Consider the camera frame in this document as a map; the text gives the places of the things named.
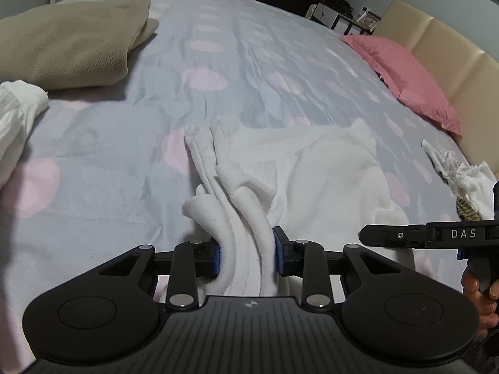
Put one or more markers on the person's right hand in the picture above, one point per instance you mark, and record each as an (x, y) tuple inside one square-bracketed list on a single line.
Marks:
[(487, 311)]

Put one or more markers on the white ribbed garment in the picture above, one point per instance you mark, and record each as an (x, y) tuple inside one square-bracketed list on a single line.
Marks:
[(19, 113)]

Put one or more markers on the pink pillow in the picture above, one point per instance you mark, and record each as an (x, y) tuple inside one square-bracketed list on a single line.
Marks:
[(401, 70)]

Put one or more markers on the small picture frame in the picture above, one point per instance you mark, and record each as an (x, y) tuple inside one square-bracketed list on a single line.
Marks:
[(368, 19)]

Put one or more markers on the crumpled white garment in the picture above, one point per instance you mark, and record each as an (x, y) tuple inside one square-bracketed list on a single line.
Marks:
[(473, 181)]

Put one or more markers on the folded beige fleece garment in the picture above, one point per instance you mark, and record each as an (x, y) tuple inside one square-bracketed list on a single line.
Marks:
[(66, 43)]

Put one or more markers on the grey pink-dotted bed sheet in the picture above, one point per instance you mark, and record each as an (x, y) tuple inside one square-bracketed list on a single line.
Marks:
[(117, 144)]

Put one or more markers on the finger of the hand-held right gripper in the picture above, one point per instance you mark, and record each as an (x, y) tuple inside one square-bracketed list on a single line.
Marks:
[(386, 235)]

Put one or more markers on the checked dark cloth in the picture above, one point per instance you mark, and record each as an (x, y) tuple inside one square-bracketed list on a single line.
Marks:
[(467, 210)]

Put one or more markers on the beige padded headboard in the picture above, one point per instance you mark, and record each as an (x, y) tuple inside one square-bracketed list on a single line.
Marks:
[(460, 54)]

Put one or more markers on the white sweater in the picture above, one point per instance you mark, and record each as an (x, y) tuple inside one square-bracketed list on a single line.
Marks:
[(319, 175)]

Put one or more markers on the white black nightstand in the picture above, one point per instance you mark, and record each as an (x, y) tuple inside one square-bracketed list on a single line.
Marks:
[(327, 15)]

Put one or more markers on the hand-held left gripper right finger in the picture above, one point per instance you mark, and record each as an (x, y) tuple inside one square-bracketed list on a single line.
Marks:
[(277, 255)]

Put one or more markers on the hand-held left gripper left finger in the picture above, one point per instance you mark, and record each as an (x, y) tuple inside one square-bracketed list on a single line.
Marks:
[(216, 259)]

